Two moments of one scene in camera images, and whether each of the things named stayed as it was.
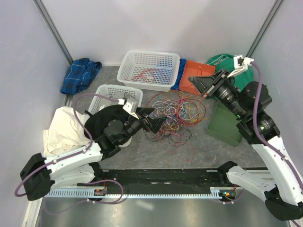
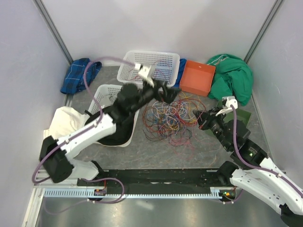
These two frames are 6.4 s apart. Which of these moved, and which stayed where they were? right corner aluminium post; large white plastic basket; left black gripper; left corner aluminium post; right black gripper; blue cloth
Moved: left black gripper; right black gripper
Stayed: left corner aluminium post; right corner aluminium post; blue cloth; large white plastic basket
